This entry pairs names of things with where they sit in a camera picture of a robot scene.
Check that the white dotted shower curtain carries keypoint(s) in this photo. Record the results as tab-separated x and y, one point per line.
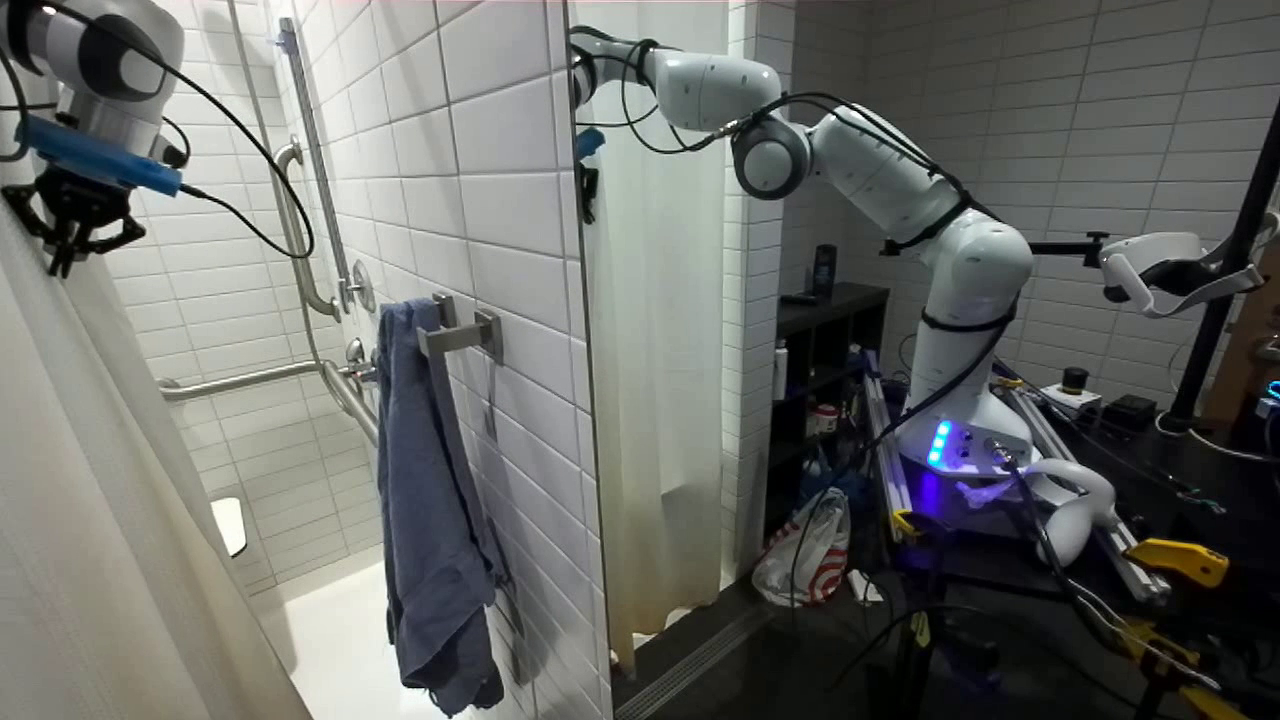
104	533

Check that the white puck with black knob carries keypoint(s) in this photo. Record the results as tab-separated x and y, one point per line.
1065	392

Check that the chrome shower slide rail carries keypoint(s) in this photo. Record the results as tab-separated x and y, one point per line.
320	163

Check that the dark bottle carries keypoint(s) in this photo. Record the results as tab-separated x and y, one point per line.
826	271

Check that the black work cart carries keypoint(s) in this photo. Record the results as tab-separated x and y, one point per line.
1200	480

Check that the metal wall hook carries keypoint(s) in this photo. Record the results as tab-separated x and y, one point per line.
462	333

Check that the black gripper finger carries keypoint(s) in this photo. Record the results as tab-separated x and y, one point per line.
120	236
42	245

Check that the short upright steel grab bar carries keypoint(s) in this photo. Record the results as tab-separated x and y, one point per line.
296	224

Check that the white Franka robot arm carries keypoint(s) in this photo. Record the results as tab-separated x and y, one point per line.
974	265

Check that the white camera on stand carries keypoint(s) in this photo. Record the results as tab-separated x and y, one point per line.
1144	261

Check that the oval chrome valve plate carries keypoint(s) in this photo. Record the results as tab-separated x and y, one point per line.
358	361

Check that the yellow clamp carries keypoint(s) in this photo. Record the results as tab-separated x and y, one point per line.
1162	647
1181	562

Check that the brown wooden door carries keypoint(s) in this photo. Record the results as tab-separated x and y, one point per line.
1253	375

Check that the blue hanging cloth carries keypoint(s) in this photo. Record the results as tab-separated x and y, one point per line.
432	533

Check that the large wall mirror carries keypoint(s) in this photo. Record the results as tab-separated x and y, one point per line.
826	641

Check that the white and red bag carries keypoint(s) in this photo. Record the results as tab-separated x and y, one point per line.
805	553

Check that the black shelf unit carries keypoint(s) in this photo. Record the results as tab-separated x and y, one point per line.
834	320

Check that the silver tripod legs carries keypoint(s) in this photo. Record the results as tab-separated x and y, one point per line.
887	443

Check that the black stand pole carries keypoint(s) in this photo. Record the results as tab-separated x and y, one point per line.
1199	361

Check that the small white bottle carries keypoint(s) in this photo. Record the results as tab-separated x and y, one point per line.
781	375

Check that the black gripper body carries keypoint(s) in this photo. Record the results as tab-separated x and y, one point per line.
79	194

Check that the steel corner grab bar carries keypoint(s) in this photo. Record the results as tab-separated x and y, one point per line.
243	380

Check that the round chrome valve knob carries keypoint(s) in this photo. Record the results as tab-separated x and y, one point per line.
360	286

